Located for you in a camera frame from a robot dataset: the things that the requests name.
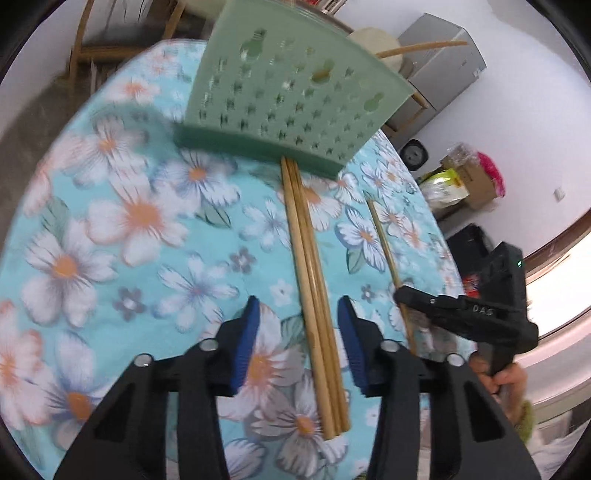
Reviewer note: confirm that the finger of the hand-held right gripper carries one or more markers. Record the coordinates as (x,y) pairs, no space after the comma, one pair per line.
(434,308)

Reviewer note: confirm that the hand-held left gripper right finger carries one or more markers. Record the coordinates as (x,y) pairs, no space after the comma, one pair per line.
(353,350)

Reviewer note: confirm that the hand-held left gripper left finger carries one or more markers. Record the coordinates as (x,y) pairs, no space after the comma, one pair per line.
(244,350)

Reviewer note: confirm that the green perforated utensil holder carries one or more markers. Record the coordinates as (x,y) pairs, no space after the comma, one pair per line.
(286,92)

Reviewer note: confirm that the person's right hand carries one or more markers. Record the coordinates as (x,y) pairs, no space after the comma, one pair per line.
(510,382)

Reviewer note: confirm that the orange red packet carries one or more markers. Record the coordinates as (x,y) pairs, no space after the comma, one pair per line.
(472,286)

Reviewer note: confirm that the black trash bin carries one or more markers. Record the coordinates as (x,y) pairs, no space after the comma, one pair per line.
(468,251)

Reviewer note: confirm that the yellow green sack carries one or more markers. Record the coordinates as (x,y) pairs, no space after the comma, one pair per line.
(443,187)

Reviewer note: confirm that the cardboard box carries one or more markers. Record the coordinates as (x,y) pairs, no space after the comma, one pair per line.
(475,184)

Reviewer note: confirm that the pink plastic bag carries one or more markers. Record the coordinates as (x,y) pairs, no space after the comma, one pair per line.
(491,173)

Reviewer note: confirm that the floral blue tablecloth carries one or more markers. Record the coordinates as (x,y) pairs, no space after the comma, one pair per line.
(138,258)

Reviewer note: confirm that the black rice cooker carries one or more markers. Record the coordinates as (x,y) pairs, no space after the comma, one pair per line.
(414,154)

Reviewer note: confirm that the grey refrigerator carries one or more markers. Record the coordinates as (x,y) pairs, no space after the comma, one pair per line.
(438,64)

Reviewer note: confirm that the cream round spoon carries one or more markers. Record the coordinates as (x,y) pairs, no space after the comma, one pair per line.
(374,41)

